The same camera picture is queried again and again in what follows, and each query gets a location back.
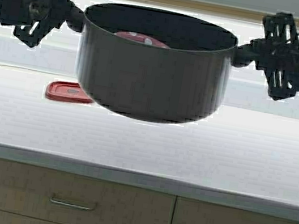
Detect dark grey cooking pot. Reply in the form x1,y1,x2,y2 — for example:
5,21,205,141
66,3,249,124

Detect red plastic container lid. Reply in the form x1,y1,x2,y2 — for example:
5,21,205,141
45,81,93,104

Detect lower left wooden drawer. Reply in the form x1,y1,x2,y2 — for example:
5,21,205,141
0,158,176,224

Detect red polka dot plate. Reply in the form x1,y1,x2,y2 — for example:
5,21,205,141
113,31,169,49

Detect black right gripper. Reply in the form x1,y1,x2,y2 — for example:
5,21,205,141
256,12,299,101

